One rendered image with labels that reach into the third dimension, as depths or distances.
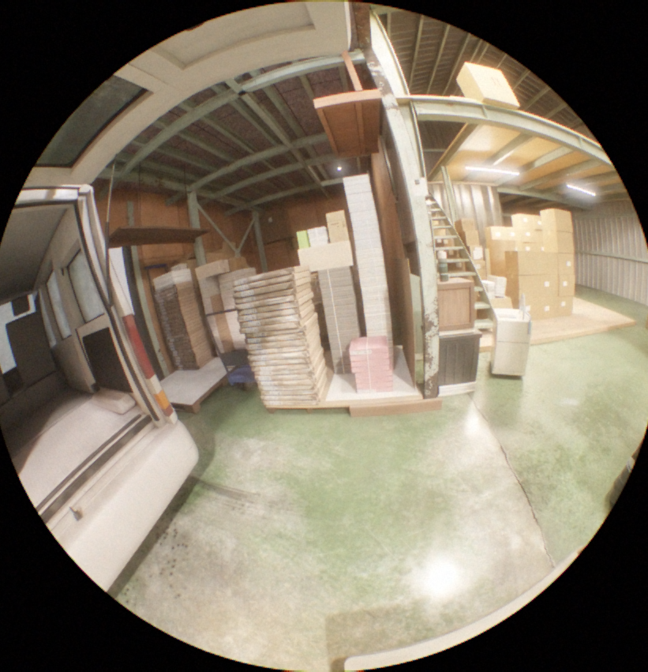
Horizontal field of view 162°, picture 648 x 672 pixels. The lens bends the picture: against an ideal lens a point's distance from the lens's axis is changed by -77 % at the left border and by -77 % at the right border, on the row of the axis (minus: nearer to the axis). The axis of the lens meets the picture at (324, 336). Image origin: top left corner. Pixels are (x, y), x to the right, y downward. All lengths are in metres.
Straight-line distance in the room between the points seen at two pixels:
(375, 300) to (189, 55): 1.87
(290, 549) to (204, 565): 0.44
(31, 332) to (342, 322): 3.09
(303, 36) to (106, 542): 1.58
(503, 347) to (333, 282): 1.54
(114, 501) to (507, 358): 2.55
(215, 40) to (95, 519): 1.45
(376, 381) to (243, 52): 1.89
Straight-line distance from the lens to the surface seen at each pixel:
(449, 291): 1.62
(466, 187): 5.93
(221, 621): 1.23
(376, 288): 1.88
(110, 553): 1.10
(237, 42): 0.79
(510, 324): 2.04
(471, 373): 1.89
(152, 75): 0.89
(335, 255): 1.88
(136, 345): 1.12
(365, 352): 1.64
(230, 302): 3.42
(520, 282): 3.64
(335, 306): 1.92
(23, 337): 2.85
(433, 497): 1.26
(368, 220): 1.89
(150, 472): 1.08
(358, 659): 0.89
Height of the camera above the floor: 1.07
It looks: 17 degrees down
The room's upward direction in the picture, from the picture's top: 10 degrees counter-clockwise
